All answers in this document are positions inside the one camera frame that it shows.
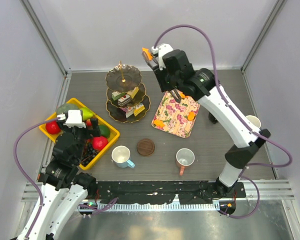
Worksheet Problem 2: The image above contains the chocolate cherry cake slice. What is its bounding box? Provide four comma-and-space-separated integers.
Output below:
117, 94, 132, 107

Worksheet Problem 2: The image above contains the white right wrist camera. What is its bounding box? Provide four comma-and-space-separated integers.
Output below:
150, 43, 174, 71

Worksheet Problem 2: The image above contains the green yellow pear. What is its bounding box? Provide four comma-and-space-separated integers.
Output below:
80, 107, 95, 122

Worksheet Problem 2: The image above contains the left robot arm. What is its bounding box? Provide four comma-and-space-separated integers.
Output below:
16, 117, 100, 240

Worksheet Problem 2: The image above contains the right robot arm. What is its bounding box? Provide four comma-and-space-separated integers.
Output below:
150, 45, 271, 197

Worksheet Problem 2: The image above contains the red lychee strawberry bunch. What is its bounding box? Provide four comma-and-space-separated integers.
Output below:
85, 119, 92, 127

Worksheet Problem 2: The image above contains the pink mug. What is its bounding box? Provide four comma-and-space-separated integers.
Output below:
175, 148, 195, 176

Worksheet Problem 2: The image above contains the light blue mug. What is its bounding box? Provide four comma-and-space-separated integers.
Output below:
111, 145, 135, 169

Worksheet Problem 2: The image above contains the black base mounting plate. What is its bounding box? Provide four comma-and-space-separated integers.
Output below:
96, 180, 246, 205

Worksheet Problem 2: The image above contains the green lime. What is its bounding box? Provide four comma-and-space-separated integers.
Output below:
98, 124, 111, 139

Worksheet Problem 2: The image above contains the white slotted cable duct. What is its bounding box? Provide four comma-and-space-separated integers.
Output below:
106, 201, 220, 212

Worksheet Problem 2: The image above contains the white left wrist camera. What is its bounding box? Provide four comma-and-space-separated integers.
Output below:
57, 109, 86, 128

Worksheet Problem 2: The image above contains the floral rectangular tray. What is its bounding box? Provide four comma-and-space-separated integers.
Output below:
151, 92, 200, 139

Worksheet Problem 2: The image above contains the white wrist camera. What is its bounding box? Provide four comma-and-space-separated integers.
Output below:
57, 109, 86, 128
150, 43, 174, 71

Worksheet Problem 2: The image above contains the orange fish pastry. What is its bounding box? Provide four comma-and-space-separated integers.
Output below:
179, 92, 189, 99
187, 111, 196, 121
142, 47, 152, 59
153, 119, 165, 128

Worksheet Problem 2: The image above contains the yellow triangle cake slice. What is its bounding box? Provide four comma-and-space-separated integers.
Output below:
133, 103, 146, 117

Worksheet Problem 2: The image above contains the grey mug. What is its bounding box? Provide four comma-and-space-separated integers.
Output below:
246, 115, 262, 129

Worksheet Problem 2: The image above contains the green netted melon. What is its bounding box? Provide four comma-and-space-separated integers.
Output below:
56, 103, 80, 116

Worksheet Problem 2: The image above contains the green matcha cake slice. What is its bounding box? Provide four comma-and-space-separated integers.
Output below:
111, 91, 125, 101

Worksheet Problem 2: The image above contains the dark blue grape bunch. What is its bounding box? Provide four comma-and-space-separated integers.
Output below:
80, 142, 99, 167

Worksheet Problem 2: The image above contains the round wooden coaster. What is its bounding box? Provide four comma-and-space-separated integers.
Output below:
136, 138, 155, 156

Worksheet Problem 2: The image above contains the black mug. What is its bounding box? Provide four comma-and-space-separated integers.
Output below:
208, 112, 218, 124

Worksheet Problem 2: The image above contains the yellow plastic fruit tray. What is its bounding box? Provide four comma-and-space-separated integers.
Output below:
38, 112, 120, 171

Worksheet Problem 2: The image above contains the three-tier black gold stand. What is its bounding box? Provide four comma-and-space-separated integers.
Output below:
105, 62, 151, 123

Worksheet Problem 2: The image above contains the red pomegranate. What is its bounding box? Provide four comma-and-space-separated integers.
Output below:
92, 136, 108, 152

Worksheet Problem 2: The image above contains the cream cake slice with kiwi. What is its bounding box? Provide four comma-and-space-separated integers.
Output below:
127, 86, 139, 99

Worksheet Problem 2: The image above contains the red apple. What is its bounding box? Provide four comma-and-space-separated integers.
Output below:
45, 121, 61, 135

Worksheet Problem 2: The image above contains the purple grape bunch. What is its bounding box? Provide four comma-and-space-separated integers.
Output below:
81, 140, 90, 159

